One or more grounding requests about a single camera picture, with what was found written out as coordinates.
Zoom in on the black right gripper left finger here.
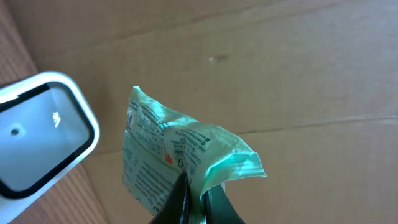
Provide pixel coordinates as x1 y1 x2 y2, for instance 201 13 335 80
150 172 190 224

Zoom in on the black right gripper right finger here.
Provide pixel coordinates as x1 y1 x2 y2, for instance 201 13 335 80
204 185 245 224

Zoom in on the teal snack wrapper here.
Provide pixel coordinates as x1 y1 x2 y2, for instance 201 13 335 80
123 86 266 223

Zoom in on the white barcode scanner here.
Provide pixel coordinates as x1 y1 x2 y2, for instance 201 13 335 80
1 71 100 223

